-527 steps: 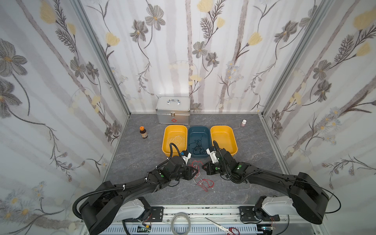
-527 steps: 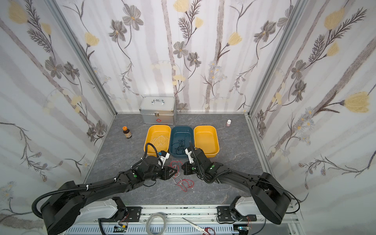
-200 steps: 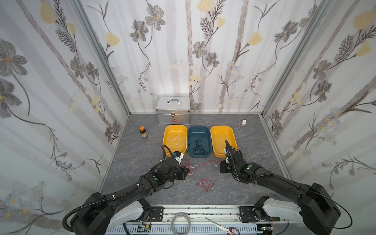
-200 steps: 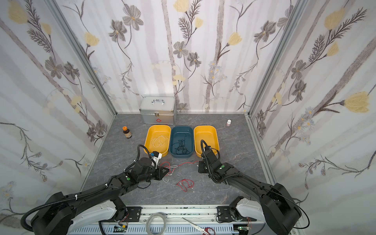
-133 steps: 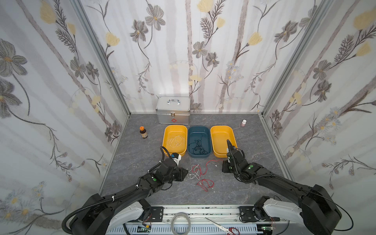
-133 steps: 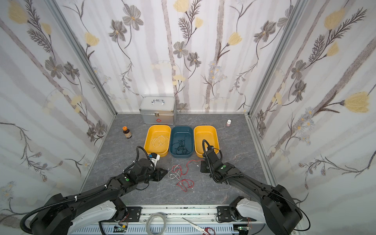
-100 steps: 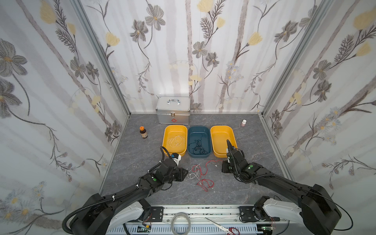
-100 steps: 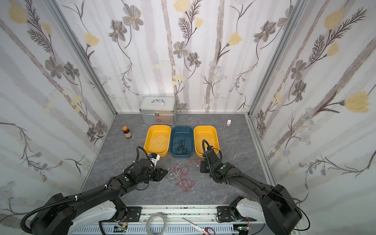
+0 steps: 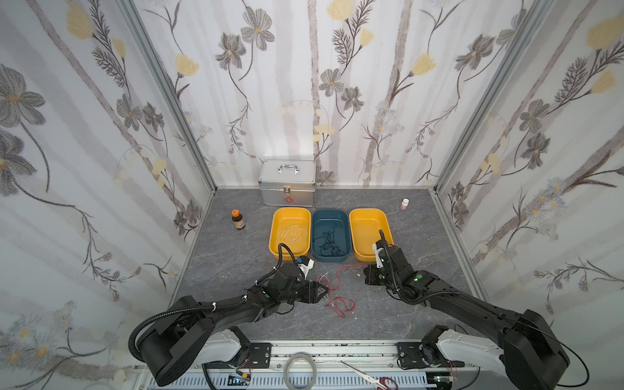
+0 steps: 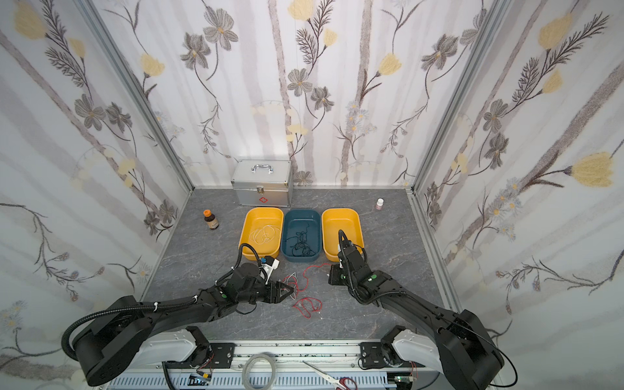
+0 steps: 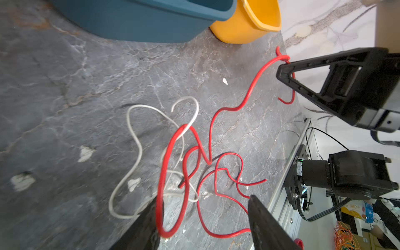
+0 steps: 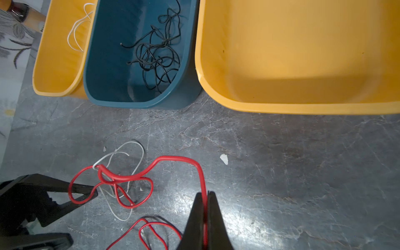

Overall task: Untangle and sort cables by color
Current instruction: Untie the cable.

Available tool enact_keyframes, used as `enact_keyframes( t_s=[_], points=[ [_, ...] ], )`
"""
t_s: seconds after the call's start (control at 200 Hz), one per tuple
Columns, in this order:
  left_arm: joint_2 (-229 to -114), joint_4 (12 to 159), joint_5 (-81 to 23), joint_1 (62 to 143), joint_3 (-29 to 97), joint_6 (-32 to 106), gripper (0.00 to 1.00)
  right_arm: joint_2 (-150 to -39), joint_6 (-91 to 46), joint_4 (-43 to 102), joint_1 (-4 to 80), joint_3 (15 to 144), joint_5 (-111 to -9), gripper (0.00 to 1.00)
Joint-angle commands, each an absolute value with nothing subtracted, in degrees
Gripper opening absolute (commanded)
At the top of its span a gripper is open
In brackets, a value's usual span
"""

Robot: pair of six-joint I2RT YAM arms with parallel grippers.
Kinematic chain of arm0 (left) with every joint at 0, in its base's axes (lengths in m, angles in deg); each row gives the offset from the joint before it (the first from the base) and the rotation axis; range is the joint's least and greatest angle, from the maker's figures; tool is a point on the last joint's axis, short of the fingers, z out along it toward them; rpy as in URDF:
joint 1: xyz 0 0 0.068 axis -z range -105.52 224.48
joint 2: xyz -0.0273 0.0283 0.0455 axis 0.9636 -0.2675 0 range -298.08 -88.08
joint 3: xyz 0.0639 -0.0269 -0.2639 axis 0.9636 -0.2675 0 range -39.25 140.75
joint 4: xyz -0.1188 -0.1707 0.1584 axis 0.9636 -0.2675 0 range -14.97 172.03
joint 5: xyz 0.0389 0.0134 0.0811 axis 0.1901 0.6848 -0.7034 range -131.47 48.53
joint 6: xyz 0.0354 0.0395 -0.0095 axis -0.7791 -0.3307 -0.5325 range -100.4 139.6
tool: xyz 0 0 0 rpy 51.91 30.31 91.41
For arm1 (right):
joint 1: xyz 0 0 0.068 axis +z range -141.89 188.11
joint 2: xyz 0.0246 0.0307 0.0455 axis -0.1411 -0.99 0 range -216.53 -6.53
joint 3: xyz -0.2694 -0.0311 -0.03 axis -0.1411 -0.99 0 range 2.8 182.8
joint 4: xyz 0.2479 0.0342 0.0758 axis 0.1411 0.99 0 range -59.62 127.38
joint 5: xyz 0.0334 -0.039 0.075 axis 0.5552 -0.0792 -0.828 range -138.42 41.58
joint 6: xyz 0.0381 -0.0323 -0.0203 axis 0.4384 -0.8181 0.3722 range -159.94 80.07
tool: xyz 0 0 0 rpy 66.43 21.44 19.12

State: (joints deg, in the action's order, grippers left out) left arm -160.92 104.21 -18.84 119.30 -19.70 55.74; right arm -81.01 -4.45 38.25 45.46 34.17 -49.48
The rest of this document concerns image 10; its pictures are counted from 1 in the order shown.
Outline red cable bundle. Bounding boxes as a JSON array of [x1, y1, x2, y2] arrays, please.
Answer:
[[284, 262, 332, 293]]

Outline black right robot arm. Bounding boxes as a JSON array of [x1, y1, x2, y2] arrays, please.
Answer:
[[329, 230, 510, 389]]

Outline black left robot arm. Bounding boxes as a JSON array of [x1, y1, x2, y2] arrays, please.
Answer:
[[61, 253, 294, 386]]

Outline dark teal plastic bin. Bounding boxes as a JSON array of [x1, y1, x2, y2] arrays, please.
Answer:
[[280, 209, 323, 263]]

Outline right yellow plastic bin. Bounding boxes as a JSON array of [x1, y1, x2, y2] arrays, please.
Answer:
[[321, 208, 365, 263]]

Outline yellow plastic bin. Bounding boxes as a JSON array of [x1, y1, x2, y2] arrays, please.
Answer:
[[321, 208, 365, 263], [239, 207, 284, 258]]

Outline left yellow plastic bin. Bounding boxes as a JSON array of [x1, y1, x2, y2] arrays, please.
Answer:
[[239, 207, 284, 258]]

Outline brown bottle orange cap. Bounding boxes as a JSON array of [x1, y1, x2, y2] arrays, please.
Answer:
[[203, 210, 219, 230]]

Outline silver aluminium first-aid case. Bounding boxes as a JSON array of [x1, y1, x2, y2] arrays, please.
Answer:
[[231, 159, 293, 207]]

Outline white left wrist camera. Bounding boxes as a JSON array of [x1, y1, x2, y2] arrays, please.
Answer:
[[261, 256, 280, 284]]

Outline coiled white cable roll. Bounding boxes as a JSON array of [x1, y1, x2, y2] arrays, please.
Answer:
[[241, 353, 277, 390]]

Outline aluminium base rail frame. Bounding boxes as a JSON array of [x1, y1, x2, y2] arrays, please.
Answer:
[[103, 329, 456, 389]]

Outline scissors on rail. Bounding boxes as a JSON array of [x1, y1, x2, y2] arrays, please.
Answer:
[[304, 362, 349, 390]]

